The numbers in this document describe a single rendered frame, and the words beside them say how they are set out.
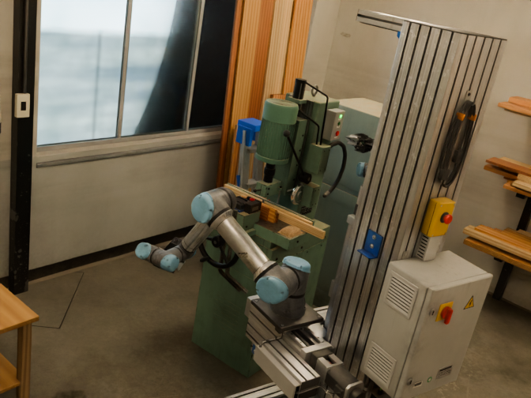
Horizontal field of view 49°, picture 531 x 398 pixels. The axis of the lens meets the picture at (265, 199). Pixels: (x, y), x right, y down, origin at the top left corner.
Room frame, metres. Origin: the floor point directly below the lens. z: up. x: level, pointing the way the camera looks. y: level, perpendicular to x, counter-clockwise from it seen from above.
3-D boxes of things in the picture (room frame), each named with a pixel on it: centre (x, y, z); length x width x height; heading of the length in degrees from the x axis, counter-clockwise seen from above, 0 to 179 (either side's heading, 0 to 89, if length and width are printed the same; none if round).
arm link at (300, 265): (2.13, -0.17, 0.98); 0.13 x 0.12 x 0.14; 151
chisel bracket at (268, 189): (2.97, -0.01, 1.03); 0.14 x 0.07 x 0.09; 146
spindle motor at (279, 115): (2.96, 0.01, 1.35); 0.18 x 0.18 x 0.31
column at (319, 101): (3.20, -0.15, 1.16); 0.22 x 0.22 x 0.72; 56
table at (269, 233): (2.86, 0.06, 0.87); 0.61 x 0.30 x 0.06; 56
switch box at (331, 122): (3.15, -0.29, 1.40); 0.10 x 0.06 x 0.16; 146
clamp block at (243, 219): (2.79, 0.11, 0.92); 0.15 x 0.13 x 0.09; 56
